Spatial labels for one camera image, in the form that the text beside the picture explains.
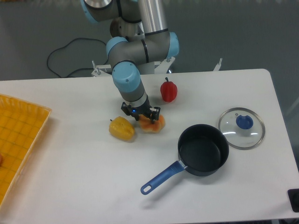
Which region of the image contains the glass lid blue knob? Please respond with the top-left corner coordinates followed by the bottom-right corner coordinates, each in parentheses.
top-left (218, 107), bottom-right (266, 150)

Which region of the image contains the yellow woven basket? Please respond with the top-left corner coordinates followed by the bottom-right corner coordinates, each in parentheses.
top-left (0, 94), bottom-right (52, 203)

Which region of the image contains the yellow bell pepper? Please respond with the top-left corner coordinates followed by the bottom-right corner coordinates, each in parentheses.
top-left (108, 116), bottom-right (135, 141)

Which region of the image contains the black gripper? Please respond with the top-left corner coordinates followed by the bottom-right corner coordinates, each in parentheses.
top-left (121, 96), bottom-right (160, 124)

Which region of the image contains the red bell pepper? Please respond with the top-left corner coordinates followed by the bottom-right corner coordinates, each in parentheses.
top-left (160, 77), bottom-right (178, 103)

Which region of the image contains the orange bread roll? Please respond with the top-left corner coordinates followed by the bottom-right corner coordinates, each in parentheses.
top-left (138, 115), bottom-right (165, 133)

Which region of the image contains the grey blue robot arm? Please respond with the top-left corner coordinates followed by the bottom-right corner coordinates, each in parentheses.
top-left (81, 0), bottom-right (179, 123)

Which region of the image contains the dark saucepan blue handle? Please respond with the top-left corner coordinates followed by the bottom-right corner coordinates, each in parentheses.
top-left (140, 124), bottom-right (229, 195)

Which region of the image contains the black floor cable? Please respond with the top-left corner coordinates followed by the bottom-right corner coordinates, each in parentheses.
top-left (46, 37), bottom-right (110, 78)

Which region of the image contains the black box table corner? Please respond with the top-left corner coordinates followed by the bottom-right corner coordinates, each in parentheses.
top-left (287, 189), bottom-right (299, 213)

